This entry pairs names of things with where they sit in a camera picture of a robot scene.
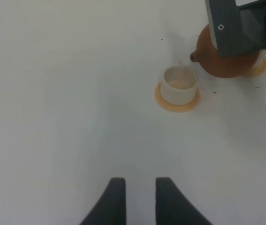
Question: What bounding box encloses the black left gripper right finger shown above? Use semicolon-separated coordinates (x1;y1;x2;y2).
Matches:
155;177;211;225

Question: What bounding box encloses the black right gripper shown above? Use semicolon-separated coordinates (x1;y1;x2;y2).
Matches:
205;0;266;58

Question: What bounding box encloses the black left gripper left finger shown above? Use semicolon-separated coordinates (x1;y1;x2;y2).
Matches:
81;178;126;225

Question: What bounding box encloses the brown clay teapot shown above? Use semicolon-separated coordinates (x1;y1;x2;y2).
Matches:
190;25;260;78

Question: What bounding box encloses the white teacup near left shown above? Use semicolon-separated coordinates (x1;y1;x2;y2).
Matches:
160;61;198;105

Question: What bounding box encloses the orange coaster near left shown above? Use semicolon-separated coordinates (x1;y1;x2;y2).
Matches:
154;83;201;113

